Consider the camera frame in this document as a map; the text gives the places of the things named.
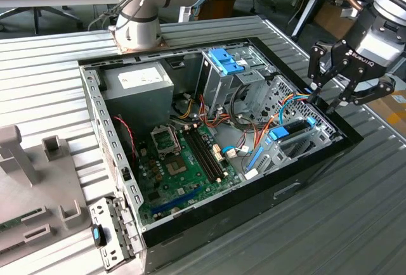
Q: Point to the CPU socket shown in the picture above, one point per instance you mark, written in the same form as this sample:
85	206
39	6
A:
163	142

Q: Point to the metal expansion bracket panel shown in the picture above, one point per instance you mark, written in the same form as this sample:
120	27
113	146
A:
109	256

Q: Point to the black tripod pole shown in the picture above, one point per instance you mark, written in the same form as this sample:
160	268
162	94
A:
309	10

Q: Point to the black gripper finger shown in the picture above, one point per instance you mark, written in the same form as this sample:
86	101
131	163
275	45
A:
380	88
312	66

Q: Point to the thin metal locking lever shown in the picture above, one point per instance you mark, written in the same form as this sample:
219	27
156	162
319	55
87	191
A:
174	138

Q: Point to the brown square base plate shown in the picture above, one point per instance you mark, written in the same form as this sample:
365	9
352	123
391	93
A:
163	44

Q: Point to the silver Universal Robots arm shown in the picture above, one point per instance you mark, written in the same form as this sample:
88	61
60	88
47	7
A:
136	15

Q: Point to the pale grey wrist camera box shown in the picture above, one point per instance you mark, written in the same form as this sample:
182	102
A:
380	47

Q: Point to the blue plastic disk carrier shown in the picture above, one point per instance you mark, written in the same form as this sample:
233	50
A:
222	59

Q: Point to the white paper tag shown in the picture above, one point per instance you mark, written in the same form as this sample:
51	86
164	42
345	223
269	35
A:
251	174

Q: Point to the hard disk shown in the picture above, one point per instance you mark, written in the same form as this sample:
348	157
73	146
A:
279	134

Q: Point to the blue and black latch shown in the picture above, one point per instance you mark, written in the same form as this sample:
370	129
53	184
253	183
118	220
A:
96	235

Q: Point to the large brown cardboard box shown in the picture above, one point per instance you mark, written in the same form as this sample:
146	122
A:
330	18

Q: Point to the blue expansion slot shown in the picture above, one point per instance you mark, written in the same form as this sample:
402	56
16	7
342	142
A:
177	199

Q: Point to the green motherboard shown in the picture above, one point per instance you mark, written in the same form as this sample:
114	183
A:
177	189

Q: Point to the metal disk bay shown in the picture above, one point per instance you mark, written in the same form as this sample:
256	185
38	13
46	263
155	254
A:
276	161

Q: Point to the grey parts rack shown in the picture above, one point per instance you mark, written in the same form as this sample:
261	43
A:
47	186

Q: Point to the green circuit board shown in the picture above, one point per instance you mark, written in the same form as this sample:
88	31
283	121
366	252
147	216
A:
12	224

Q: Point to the metal drive cage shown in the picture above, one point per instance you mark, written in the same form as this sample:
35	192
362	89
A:
219	91

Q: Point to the black RAM slot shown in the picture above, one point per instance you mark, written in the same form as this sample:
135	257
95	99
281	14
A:
200	156
211	151
207	153
204	154

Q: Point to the black open PC case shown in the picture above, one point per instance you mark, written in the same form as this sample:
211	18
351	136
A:
253	211

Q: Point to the small black case lock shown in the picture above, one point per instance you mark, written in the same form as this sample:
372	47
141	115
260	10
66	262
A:
127	173

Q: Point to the cardboard box yellow label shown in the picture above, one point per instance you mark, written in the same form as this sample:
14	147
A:
390	119

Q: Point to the grey power supply unit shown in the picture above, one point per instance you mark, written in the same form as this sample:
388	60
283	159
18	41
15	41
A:
139	104

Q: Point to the silver coin battery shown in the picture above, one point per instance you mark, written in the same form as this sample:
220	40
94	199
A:
176	211

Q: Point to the black office chair base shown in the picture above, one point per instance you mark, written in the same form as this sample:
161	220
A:
37	15

